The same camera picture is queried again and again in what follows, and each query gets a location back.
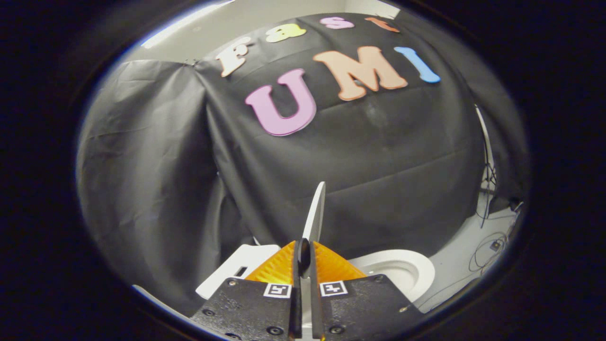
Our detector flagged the black tripod stand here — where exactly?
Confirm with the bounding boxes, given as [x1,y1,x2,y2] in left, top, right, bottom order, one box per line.
[475,105,498,228]

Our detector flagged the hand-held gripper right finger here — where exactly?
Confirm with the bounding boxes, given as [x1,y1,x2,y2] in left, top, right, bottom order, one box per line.
[310,241,424,341]

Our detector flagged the tangled floor cables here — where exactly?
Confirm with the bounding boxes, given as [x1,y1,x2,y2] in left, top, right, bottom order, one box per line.
[468,231,511,276]

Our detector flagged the white toilet lid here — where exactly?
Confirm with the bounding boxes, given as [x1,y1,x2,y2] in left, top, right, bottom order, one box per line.
[301,181,327,341]

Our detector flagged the black backdrop cloth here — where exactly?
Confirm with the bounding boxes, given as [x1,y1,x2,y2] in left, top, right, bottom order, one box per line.
[76,12,528,315]

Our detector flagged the white toilet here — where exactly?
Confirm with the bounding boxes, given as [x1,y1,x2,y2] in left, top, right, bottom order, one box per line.
[196,244,436,313]

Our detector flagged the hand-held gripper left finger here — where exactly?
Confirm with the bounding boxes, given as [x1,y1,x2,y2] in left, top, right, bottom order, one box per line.
[191,238,311,341]

